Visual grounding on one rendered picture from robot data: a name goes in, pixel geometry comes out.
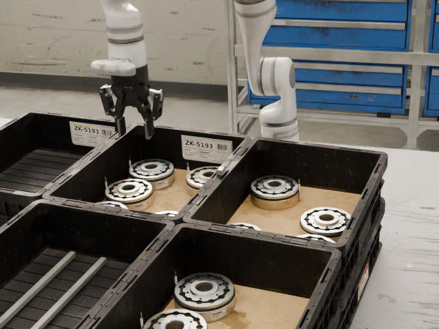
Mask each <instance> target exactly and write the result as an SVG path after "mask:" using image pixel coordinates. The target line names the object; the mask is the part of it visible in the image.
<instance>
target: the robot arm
mask: <svg viewBox="0 0 439 329"><path fill-rule="evenodd" d="M99 3H100V6H101V9H102V11H103V14H104V15H105V19H106V31H107V37H108V59H106V60H99V61H94V62H93V63H92V64H91V72H92V73H95V74H107V75H110V79H111V81H112V85H111V86H108V85H107V84H106V85H104V86H103V87H101V88H100V89H99V94H100V97H101V101H102V104H103V108H104V111H105V114H106V115H107V116H112V117H113V118H114V119H115V124H116V132H117V133H118V135H119V136H123V135H124V134H125V133H126V126H125V116H123V113H124V111H125V107H126V106H132V107H135V108H137V110H138V112H139V113H141V115H142V118H143V120H144V121H145V122H144V135H145V139H147V140H149V139H150V138H151V137H152V135H153V134H154V121H156V120H157V119H158V118H160V117H161V116H162V111H163V99H164V91H163V90H162V89H160V90H159V91H156V90H154V89H151V87H150V85H149V83H148V62H147V54H146V45H145V42H144V32H143V24H142V15H141V13H140V11H139V9H137V8H136V7H134V6H133V5H132V4H131V3H130V1H129V0H99ZM234 4H235V9H236V15H237V18H238V22H239V26H240V30H241V33H242V40H243V43H244V51H245V56H246V66H247V72H248V81H249V84H250V88H251V90H252V92H253V93H254V94H255V95H260V96H277V95H279V96H281V99H280V100H279V101H277V102H275V103H272V104H270V105H267V106H265V107H264V108H262V109H261V111H260V113H259V118H260V124H261V134H262V137H263V138H274V139H280V140H291V141H297V142H299V130H298V122H297V103H296V93H295V68H294V64H293V62H292V60H291V59H290V58H289V57H262V55H261V45H262V43H263V40H264V37H265V35H266V34H267V32H268V30H269V28H270V26H271V25H272V22H273V20H274V18H275V15H276V0H234ZM112 93H113V94H114V95H115V96H116V98H117V101H116V105H114V101H113V98H112ZM149 95H150V96H151V98H152V101H153V108H152V109H151V104H150V102H149V100H148V96H149ZM142 104H144V106H142Z"/></svg>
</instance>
